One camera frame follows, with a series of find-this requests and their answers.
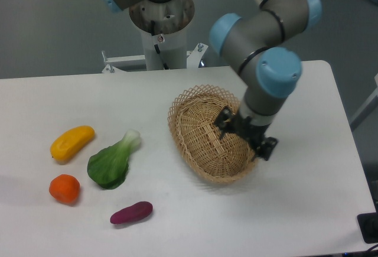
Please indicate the black box at edge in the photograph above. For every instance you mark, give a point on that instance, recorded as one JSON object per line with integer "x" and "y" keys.
{"x": 368, "y": 226}

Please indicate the orange fruit toy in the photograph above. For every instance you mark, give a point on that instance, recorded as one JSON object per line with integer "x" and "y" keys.
{"x": 65, "y": 189}

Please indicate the purple sweet potato toy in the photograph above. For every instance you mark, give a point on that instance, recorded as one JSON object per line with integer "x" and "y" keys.
{"x": 133, "y": 213}

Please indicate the yellow mango toy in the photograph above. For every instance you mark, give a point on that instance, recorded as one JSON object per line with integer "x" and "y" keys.
{"x": 67, "y": 145}

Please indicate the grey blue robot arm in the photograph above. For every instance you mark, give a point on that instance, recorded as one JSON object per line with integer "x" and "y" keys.
{"x": 251, "y": 47}

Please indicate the woven wicker basket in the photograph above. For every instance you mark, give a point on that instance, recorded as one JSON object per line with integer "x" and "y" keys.
{"x": 221, "y": 160}

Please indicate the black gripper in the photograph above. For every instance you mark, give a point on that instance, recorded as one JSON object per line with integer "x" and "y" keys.
{"x": 254, "y": 135}

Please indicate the green bok choy toy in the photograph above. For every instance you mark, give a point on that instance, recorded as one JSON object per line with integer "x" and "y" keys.
{"x": 108, "y": 168}

